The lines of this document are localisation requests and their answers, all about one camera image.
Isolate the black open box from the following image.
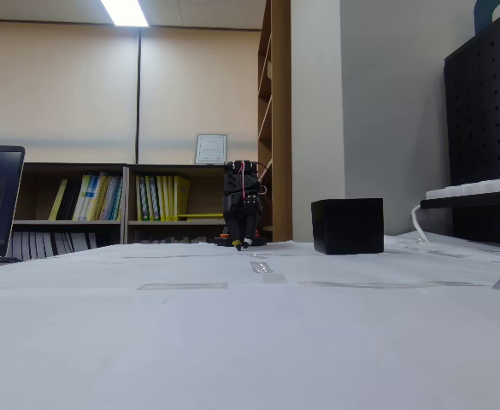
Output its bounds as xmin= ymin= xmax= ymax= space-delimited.
xmin=310 ymin=197 xmax=385 ymax=256

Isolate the white power cable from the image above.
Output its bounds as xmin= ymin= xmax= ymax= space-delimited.
xmin=410 ymin=203 xmax=431 ymax=243

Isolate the black pegboard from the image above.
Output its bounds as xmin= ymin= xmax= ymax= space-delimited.
xmin=443 ymin=3 xmax=500 ymax=248

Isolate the ceiling light panel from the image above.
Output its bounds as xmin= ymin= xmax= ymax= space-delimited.
xmin=99 ymin=0 xmax=150 ymax=28

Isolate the black book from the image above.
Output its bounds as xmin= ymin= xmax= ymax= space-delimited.
xmin=56 ymin=179 xmax=83 ymax=221

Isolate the tall wooden bookshelf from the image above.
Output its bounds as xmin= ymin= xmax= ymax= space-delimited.
xmin=256 ymin=0 xmax=293 ymax=243

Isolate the dark vertical pole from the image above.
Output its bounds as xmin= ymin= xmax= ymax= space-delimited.
xmin=133 ymin=27 xmax=143 ymax=166

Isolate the white paper table cover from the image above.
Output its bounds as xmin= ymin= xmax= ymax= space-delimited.
xmin=0 ymin=241 xmax=500 ymax=410

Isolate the white blue binder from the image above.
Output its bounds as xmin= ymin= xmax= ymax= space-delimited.
xmin=102 ymin=174 xmax=124 ymax=221

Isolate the yellow green binder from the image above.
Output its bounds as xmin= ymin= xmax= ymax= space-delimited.
xmin=135 ymin=174 xmax=147 ymax=222
xmin=144 ymin=175 xmax=156 ymax=222

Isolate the beige roller blind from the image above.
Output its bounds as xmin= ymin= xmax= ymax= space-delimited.
xmin=139 ymin=26 xmax=262 ymax=153
xmin=0 ymin=20 xmax=138 ymax=153

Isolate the framed white certificate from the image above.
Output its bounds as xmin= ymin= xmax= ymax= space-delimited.
xmin=195 ymin=133 xmax=228 ymax=166

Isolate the white blue book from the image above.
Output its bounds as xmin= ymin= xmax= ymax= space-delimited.
xmin=72 ymin=173 xmax=93 ymax=221

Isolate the thin yellow book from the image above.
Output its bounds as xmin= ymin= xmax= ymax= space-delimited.
xmin=48 ymin=179 xmax=69 ymax=221

